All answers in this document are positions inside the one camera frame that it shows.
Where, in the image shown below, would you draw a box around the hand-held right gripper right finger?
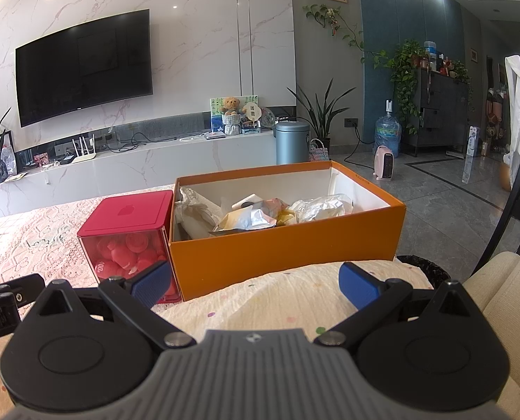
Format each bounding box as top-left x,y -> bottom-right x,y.
315,261 -> 473,349

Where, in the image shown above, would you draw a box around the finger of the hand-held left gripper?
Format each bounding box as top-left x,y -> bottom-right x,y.
0,273 -> 46,312

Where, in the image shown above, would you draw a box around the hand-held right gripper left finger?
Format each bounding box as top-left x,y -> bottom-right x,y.
39,260 -> 198,350

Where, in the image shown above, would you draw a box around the orange cardboard box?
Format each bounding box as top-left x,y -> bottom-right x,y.
169,160 -> 407,302

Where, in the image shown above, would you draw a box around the crinkled translucent wrap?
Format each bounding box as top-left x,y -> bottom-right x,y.
288,195 -> 354,224

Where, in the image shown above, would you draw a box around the black mesh wastebasket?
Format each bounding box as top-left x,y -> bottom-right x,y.
395,254 -> 445,291

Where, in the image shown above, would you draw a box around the red storage box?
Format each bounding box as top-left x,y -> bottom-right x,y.
77,190 -> 183,305

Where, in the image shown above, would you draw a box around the cream dotted blanket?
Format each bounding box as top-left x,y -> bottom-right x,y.
153,259 -> 436,348

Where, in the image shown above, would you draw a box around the white marble television cabinet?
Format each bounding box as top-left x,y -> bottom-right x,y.
0,129 -> 288,224

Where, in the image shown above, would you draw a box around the pink space heater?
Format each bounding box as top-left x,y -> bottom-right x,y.
373,145 -> 396,181

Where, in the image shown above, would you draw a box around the small woven basket bag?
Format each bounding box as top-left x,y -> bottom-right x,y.
308,139 -> 331,164

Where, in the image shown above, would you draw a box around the white router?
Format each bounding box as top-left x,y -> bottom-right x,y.
70,136 -> 97,164

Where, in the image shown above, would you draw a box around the beige sofa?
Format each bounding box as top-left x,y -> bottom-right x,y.
461,251 -> 520,420

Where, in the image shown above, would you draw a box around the blue water jug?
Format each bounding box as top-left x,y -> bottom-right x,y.
375,100 -> 403,159

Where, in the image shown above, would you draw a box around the blue-grey trash bin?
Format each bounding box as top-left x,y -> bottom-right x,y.
274,120 -> 310,166

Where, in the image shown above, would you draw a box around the black chair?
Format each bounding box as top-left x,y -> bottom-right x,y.
472,157 -> 520,277

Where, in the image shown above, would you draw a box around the tall white blue package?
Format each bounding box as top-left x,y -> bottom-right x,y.
461,125 -> 482,185

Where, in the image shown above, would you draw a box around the long-leaf potted plant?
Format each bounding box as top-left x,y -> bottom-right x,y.
286,78 -> 357,150

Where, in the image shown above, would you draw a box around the teddy bear in basket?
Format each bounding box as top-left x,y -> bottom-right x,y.
218,96 -> 244,137

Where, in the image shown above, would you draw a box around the green drawing board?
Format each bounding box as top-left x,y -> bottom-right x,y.
210,95 -> 260,134

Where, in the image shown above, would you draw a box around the dark grey cabinet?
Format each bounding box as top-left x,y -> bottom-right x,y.
406,68 -> 471,159

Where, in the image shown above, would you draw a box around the round paper fan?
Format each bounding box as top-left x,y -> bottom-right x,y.
241,103 -> 262,134

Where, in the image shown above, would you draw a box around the potted pothos plant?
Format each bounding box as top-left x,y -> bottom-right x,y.
389,39 -> 423,135

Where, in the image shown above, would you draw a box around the hanging vine plant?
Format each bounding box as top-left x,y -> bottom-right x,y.
303,3 -> 390,69

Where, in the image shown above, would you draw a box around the black power cable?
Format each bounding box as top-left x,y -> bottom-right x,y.
330,128 -> 377,163

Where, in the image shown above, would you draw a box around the black cables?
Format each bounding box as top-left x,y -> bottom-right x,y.
110,131 -> 178,152

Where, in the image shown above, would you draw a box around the black wall television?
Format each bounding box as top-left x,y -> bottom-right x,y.
15,9 -> 152,128

